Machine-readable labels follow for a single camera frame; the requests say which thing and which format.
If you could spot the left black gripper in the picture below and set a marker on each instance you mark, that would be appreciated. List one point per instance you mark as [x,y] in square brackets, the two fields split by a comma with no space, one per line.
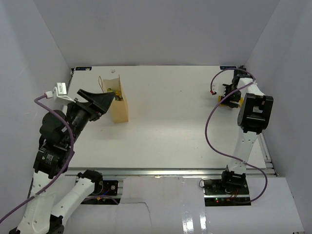
[102,100]

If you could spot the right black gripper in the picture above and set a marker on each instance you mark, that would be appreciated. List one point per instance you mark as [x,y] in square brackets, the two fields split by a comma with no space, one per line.
[226,101]

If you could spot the yellow M&M's packet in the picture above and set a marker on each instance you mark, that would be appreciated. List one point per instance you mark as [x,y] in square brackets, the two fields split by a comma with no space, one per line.
[117,94]

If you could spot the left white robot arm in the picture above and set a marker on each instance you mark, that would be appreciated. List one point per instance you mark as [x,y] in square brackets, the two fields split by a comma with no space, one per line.
[60,128]

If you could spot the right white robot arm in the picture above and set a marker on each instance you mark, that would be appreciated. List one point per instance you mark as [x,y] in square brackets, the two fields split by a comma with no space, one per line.
[253,118]

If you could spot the brown paper bag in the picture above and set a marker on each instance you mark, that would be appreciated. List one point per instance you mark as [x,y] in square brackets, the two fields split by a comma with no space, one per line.
[118,109]

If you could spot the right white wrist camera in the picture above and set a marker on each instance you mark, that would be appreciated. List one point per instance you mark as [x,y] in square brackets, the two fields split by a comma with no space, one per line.
[218,89]

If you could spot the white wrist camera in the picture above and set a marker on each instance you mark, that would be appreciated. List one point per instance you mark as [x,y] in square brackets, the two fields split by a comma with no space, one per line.
[218,89]
[59,93]

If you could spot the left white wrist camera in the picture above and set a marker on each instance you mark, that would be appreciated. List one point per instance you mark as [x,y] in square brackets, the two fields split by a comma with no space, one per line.
[59,93]

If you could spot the aluminium table rail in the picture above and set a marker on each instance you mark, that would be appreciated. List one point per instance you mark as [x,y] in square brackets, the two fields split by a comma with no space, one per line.
[164,172]

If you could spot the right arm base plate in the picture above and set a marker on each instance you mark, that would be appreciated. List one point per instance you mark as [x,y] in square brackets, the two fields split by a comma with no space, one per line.
[215,195]

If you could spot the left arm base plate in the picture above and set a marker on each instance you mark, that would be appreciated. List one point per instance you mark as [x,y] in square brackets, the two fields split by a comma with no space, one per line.
[109,188]

